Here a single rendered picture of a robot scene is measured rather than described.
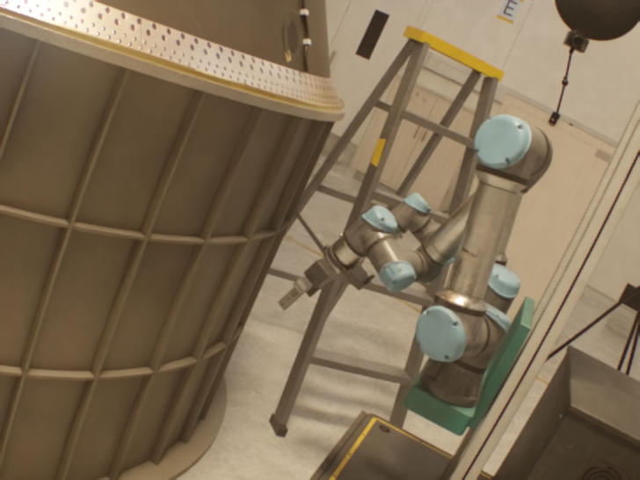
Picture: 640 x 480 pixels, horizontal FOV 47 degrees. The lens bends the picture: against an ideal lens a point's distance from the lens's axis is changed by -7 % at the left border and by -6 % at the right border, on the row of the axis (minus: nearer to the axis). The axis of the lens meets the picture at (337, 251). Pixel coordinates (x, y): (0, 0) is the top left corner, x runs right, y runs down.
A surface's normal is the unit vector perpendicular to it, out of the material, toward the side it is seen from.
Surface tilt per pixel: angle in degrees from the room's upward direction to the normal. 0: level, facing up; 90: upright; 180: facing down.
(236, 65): 43
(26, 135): 90
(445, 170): 90
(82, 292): 90
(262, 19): 62
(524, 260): 90
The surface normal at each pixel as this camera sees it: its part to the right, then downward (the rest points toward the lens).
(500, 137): -0.56, -0.18
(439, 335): -0.64, 0.06
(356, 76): -0.37, 0.08
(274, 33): 0.89, 0.00
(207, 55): 0.75, -0.33
